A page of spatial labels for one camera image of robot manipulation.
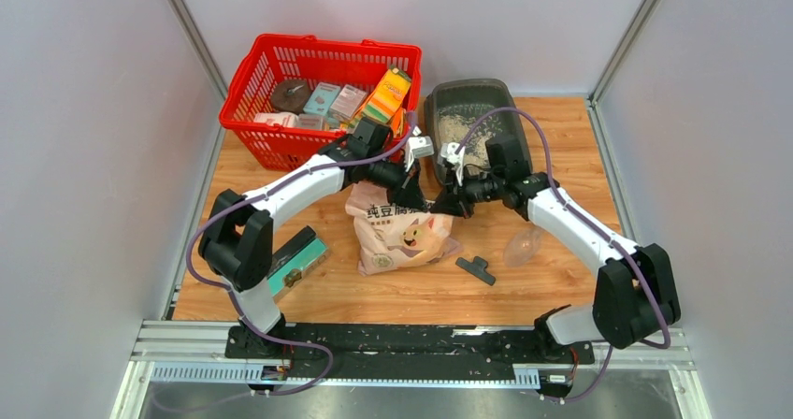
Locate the grey pink small box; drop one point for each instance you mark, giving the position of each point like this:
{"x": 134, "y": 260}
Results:
{"x": 347, "y": 103}

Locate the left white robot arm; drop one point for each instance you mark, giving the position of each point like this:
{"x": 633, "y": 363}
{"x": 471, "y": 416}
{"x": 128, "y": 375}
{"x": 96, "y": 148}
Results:
{"x": 237, "y": 240}

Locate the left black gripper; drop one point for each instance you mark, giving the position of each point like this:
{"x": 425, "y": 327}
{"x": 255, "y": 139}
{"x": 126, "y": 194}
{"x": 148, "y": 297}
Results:
{"x": 408, "y": 193}

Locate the brown round object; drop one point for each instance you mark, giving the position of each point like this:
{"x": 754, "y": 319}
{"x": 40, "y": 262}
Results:
{"x": 291, "y": 95}

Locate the dark grey litter box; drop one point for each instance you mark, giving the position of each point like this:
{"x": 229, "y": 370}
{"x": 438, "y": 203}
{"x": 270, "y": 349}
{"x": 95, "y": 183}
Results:
{"x": 474, "y": 98}

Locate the clear plastic scoop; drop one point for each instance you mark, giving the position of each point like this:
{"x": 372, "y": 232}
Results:
{"x": 522, "y": 247}

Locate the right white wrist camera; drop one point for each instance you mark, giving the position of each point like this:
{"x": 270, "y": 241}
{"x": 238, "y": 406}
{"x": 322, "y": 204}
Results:
{"x": 451, "y": 157}

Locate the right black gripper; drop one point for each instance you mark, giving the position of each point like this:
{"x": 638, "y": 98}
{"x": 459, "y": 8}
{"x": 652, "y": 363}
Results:
{"x": 454, "y": 201}

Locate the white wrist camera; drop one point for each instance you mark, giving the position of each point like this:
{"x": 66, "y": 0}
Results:
{"x": 451, "y": 157}
{"x": 418, "y": 146}

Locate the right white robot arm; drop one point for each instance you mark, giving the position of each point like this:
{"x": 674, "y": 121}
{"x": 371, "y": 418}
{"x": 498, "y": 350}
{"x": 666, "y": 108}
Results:
{"x": 635, "y": 290}

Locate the white pink packet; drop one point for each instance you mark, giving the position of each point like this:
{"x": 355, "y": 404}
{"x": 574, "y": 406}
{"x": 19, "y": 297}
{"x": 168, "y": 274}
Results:
{"x": 280, "y": 119}

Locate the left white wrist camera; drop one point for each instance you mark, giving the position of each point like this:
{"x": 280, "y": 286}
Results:
{"x": 418, "y": 146}

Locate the teal and black box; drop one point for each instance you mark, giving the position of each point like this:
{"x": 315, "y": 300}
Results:
{"x": 294, "y": 261}

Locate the yellow orange carton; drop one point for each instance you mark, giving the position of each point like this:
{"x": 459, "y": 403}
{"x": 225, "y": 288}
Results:
{"x": 386, "y": 98}

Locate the red plastic shopping basket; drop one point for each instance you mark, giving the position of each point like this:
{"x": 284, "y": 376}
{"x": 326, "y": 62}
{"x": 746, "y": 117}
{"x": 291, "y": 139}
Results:
{"x": 276, "y": 58}

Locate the teal small box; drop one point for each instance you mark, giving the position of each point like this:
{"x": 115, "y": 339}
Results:
{"x": 321, "y": 99}

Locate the pink cat litter bag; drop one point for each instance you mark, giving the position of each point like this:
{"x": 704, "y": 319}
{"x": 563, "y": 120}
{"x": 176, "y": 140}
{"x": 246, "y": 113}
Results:
{"x": 392, "y": 237}

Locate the black bag clip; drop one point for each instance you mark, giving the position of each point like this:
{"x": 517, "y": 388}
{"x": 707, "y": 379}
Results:
{"x": 477, "y": 267}

